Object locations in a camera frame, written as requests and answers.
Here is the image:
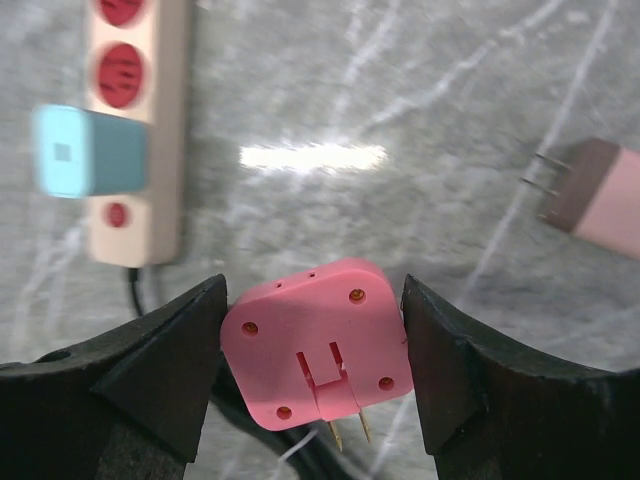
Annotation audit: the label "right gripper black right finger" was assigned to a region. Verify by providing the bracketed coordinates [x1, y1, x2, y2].
[402, 276, 639, 479]

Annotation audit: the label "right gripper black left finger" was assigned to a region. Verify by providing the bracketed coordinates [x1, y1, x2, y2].
[1, 275, 227, 479]

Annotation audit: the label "pink square plug adapter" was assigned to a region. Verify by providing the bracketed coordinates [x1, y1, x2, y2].
[220, 258, 413, 431]

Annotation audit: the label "teal plug adapter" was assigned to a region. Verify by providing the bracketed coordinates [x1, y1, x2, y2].
[31, 104, 148, 198]

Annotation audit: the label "beige power strip red sockets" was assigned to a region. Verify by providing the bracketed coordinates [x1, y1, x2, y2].
[86, 0, 194, 268]

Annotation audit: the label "dusty pink plug adapter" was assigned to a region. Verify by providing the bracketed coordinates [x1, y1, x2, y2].
[522, 137, 639, 259]

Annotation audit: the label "black power strip cord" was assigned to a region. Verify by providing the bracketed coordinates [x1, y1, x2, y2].
[125, 265, 381, 480]

